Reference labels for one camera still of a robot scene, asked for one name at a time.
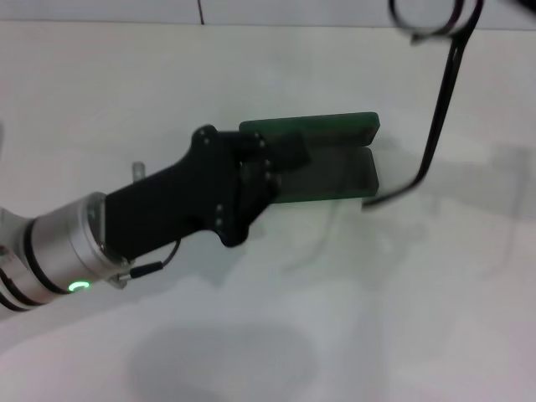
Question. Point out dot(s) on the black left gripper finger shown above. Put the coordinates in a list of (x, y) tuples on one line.
[(261, 180), (291, 148)]

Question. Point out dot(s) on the silver left wrist post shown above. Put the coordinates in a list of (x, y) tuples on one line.
[(138, 169)]

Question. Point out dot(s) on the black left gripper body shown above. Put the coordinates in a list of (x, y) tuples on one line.
[(180, 201)]

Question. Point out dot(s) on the black glasses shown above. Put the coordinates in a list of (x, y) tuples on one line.
[(437, 109)]

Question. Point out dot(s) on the green glasses case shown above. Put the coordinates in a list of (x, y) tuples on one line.
[(335, 176)]

